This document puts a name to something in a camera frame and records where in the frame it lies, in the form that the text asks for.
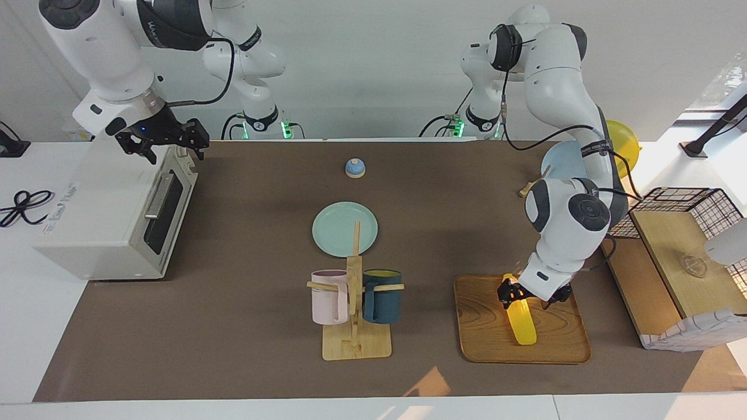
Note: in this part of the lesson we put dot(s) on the black table clamp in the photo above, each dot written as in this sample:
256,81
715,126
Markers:
11,146

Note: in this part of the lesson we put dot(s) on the brown table mat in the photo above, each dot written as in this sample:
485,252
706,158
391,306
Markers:
245,326

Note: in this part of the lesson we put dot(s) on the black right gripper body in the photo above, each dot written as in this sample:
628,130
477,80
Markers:
157,131

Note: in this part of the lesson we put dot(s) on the white rounded device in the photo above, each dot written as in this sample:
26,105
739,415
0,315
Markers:
729,245

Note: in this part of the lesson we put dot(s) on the wooden plate rack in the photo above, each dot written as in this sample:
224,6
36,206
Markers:
534,185

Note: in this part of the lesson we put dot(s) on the wooden serving tray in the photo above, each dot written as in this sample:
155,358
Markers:
484,332

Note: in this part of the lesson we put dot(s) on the dark blue mug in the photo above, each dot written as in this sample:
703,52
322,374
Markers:
382,303

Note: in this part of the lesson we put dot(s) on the pink mug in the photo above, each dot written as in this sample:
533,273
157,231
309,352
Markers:
328,300

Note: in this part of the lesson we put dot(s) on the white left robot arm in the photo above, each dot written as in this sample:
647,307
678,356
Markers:
560,233

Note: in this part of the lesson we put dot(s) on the white socket box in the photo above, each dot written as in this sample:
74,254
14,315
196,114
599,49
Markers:
73,135

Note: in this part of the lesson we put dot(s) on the wooden mug rack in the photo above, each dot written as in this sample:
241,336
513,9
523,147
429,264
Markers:
356,347

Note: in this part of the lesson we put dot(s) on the yellow plate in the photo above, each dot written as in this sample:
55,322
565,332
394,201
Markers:
627,143

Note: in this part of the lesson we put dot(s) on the mint green plate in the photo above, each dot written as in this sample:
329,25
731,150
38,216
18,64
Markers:
335,230

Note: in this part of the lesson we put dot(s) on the black angled stand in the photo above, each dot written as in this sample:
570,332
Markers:
715,125

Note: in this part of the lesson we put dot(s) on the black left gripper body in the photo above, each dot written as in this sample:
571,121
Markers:
537,300

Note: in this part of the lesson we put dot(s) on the small clear glass object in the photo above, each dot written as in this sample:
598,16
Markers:
693,265

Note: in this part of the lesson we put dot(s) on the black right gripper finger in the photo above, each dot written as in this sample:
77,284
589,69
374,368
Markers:
137,143
198,137

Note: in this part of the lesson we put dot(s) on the white toaster oven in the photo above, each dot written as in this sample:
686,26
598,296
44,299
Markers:
93,233

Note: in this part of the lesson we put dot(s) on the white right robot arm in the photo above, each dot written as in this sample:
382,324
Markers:
99,52

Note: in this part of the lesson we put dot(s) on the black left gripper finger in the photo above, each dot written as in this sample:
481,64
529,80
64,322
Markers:
555,302
508,296

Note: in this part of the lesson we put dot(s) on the light blue plate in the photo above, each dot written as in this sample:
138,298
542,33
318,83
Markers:
563,163

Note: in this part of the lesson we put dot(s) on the small blue call bell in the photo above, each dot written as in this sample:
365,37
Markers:
355,168

